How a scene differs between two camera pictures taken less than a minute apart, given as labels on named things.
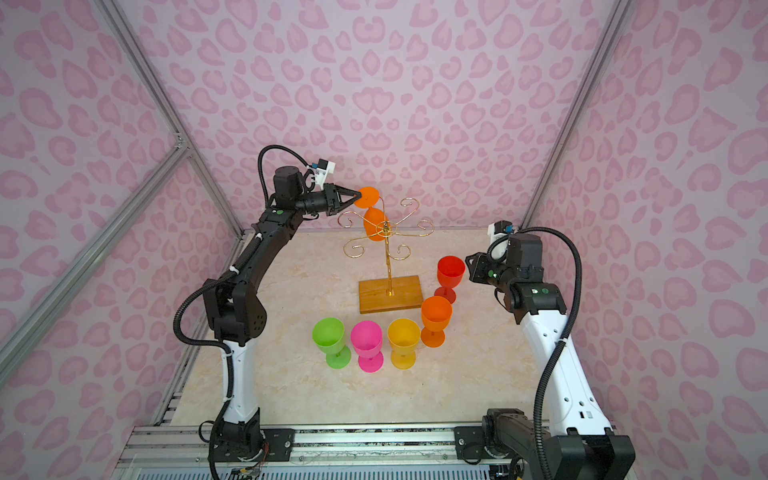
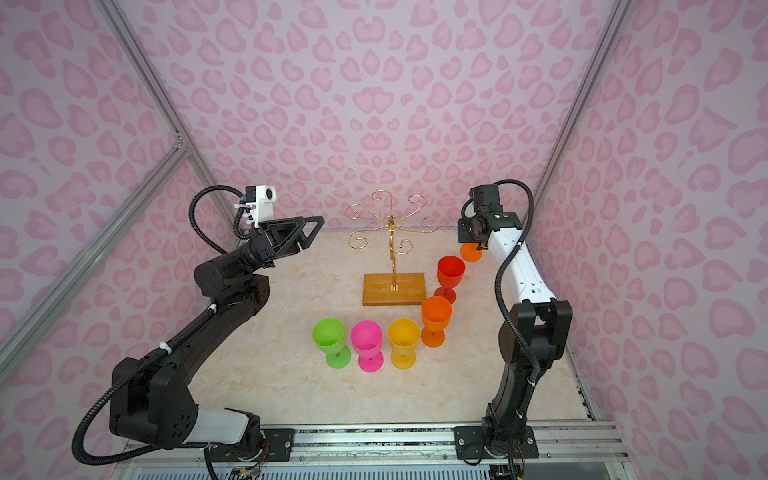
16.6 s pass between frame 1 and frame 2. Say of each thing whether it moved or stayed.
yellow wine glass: stayed
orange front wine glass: stayed
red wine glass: stayed
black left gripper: moved
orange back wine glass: moved
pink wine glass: stayed
